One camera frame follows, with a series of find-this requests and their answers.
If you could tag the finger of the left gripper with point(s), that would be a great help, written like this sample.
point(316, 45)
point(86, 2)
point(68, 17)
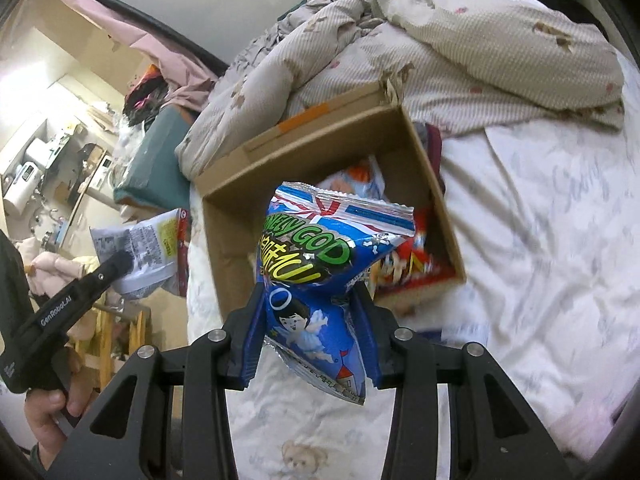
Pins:
point(105, 269)

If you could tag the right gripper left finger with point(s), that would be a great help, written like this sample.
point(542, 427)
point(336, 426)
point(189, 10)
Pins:
point(164, 415)

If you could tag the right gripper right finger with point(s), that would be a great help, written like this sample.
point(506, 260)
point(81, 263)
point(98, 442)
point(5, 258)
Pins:
point(494, 433)

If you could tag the red white printed snack bag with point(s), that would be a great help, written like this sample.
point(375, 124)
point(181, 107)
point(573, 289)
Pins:
point(158, 248)

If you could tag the blue angel snack bag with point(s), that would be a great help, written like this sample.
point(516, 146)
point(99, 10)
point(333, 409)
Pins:
point(315, 246)

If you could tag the red cartoon face candy bag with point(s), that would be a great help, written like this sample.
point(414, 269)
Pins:
point(423, 260)

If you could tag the white red shrimp cracker bag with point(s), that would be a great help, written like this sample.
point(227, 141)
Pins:
point(363, 179)

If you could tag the person left hand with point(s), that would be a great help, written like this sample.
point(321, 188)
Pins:
point(41, 406)

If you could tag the teal cushion on box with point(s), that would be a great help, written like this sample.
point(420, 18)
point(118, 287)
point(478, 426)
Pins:
point(153, 180)

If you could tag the white bed sheet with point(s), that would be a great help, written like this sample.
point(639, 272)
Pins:
point(546, 215)

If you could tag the pink hanging cloth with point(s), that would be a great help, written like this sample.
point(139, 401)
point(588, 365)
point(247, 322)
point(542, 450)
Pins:
point(190, 81)

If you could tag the floral quilted duvet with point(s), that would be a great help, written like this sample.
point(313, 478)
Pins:
point(459, 65)

